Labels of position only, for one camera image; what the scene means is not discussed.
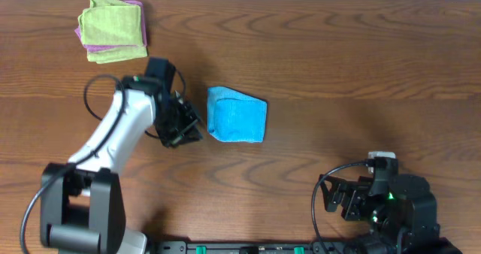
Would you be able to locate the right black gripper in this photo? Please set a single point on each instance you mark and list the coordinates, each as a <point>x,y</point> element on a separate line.
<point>355,191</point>

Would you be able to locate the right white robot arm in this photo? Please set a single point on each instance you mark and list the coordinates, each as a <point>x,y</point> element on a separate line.
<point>400,209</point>

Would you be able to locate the top green folded cloth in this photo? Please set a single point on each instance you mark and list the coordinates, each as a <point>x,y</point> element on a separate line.
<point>109,23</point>

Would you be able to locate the purple folded cloth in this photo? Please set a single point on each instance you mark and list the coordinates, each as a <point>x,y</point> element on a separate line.
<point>143,25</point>

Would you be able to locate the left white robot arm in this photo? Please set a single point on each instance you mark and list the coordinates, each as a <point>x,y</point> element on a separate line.
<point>82,209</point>

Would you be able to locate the green folded cloth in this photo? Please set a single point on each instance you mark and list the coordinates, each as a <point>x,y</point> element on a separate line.
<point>117,54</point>
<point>109,23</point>

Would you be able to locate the bottom green folded cloth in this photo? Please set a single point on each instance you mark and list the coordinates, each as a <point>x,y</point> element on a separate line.
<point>117,54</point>

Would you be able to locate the blue microfiber cloth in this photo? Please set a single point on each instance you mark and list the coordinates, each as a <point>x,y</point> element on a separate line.
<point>235,117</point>

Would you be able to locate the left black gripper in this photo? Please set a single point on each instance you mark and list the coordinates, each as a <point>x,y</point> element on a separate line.
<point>182,122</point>

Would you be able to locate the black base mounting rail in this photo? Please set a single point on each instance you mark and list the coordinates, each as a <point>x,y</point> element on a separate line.
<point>183,247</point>

